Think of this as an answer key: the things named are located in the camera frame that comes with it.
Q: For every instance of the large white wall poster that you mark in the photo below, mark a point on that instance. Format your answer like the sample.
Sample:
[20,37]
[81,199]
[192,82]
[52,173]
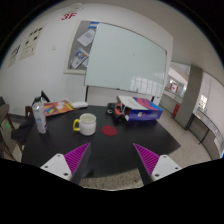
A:
[32,41]

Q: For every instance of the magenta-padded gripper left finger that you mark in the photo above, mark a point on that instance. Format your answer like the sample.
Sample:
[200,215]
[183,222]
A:
[60,164]

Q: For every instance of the grey pinboard with papers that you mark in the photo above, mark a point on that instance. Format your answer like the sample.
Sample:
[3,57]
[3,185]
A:
[77,46]

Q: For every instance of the flat round red coaster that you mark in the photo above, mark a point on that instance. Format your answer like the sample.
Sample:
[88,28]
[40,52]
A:
[109,130]

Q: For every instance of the white wall switch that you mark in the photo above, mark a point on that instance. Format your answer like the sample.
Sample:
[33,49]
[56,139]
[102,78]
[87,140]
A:
[53,47]

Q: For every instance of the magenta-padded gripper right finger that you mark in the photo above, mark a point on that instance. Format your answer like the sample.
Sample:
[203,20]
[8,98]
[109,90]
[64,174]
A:
[160,165]

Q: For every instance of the orange colourful booklet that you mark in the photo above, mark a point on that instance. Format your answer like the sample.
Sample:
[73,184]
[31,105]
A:
[55,108]

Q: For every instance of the small white wall poster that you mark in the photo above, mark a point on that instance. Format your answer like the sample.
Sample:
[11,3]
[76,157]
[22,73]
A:
[14,55]

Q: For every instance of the small white case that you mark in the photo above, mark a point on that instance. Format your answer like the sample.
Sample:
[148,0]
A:
[79,104]

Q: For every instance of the red and black item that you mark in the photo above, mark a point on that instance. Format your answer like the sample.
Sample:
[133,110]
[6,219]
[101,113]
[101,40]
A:
[116,110]

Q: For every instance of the dark wooden chair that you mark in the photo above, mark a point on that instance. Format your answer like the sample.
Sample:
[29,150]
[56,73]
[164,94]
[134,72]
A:
[3,116]

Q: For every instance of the red floor number sign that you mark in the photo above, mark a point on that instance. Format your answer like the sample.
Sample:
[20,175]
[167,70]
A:
[68,16]

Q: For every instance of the whiteboard on stand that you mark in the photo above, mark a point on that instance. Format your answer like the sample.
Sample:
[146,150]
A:
[126,58]

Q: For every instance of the clear plastic water bottle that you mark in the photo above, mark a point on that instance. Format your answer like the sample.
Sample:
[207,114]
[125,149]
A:
[40,118]

